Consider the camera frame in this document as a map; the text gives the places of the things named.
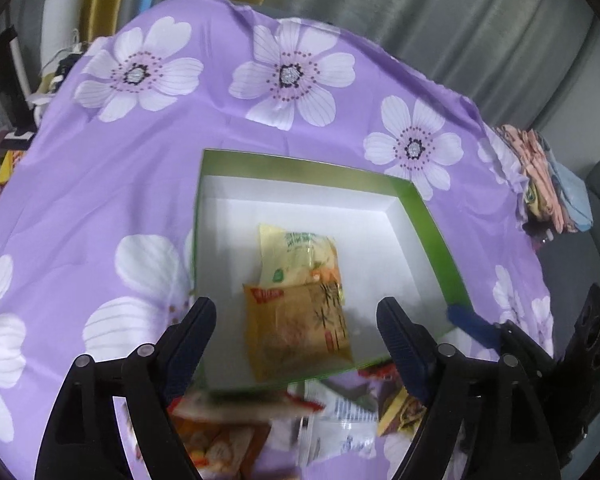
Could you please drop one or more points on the white box appliance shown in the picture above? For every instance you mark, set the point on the white box appliance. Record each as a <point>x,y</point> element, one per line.
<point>60,25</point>

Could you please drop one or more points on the red snack packet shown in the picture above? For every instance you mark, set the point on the red snack packet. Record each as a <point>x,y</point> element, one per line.
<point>377,372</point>

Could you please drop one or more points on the clutter on side table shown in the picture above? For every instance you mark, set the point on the clutter on side table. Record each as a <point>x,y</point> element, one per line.
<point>55,75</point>

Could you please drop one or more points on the grey curtain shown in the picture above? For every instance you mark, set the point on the grey curtain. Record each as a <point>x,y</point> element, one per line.
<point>430,15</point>

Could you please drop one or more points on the yellow brown snack wrapper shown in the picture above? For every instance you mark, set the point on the yellow brown snack wrapper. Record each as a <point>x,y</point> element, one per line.
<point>402,412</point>

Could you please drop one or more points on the purple floral cloth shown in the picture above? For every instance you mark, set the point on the purple floral cloth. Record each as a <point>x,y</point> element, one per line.
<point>130,175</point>

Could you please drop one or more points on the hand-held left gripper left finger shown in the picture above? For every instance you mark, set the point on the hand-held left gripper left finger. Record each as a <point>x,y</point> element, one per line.
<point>199,340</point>

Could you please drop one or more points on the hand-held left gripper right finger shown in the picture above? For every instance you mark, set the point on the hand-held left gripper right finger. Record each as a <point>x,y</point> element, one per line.
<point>397,345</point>

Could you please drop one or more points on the orange red-edged snack packet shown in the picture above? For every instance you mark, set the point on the orange red-edged snack packet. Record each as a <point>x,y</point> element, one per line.
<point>220,440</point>

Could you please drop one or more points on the light yellow snack packet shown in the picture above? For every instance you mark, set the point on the light yellow snack packet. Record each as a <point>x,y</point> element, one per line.
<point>290,255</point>

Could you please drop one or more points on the green cardboard box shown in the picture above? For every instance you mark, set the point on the green cardboard box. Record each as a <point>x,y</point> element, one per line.
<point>420,220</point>

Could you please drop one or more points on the stack of folded clothes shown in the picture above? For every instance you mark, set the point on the stack of folded clothes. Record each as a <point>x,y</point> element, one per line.
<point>550,175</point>

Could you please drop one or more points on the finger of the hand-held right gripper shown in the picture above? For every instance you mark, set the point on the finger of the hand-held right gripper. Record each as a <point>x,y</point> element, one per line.
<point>472,327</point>

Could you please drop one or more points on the white grey snack packet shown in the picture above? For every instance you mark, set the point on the white grey snack packet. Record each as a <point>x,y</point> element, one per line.
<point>337,435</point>

